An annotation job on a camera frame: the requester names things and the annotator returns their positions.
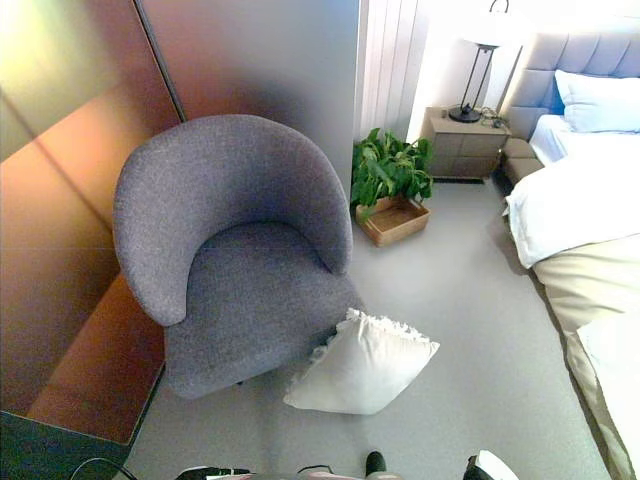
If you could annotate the dark-topped wooden desk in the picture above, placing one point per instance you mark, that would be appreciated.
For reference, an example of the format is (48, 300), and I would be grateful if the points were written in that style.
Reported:
(95, 380)

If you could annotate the black robot pelvis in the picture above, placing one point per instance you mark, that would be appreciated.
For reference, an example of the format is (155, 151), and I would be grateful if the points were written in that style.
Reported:
(320, 474)

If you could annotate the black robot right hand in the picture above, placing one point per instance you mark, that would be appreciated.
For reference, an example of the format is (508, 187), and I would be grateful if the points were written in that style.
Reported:
(482, 467)

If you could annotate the black table lamp white shade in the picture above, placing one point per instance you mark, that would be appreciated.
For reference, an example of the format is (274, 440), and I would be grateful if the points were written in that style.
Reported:
(475, 75)

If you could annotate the light wooden crate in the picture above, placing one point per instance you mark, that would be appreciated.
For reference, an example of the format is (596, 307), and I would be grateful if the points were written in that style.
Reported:
(397, 220)

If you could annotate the black robot right foot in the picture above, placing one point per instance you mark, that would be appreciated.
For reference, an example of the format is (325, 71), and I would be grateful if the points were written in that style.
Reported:
(375, 464)

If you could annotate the white bed pillow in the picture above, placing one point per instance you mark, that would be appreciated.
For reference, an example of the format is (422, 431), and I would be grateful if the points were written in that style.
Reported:
(600, 102)

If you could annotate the white duvet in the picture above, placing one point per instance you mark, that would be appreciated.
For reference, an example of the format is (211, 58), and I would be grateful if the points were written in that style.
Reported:
(575, 205)

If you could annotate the white fringed throw pillow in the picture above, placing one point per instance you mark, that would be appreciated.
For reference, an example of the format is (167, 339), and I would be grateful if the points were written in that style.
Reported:
(367, 367)

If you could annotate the grey padded bed frame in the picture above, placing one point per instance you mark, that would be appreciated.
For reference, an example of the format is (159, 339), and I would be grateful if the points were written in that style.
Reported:
(520, 160)

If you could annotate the grey padded bed headboard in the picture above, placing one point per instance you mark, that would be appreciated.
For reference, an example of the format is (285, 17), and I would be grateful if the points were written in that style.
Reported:
(542, 60)

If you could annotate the beige bedside nightstand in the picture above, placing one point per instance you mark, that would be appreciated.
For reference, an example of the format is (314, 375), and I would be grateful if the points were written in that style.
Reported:
(467, 147)

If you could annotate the white bed sheet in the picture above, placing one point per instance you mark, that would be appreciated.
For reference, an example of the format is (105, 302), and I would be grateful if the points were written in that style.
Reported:
(550, 140)

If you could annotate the grey fabric tub armchair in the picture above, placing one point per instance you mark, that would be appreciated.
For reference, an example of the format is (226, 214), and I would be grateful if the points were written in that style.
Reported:
(240, 280)

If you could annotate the green leafy potted plant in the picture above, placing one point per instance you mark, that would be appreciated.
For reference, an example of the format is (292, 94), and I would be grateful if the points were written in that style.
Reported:
(387, 167)

